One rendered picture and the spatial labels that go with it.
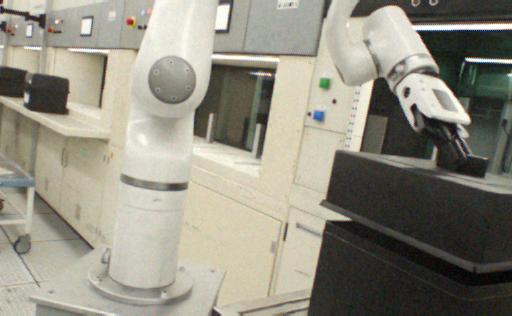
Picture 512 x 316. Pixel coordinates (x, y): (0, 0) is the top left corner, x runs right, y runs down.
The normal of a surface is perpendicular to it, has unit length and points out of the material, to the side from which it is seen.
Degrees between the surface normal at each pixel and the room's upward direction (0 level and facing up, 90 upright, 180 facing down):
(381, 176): 90
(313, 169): 90
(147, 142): 30
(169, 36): 61
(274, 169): 90
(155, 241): 90
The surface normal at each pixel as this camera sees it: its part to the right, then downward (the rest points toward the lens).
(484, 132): -0.79, -0.03
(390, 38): -0.53, -0.32
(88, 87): 0.60, 0.22
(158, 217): 0.37, 0.21
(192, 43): 0.44, -0.26
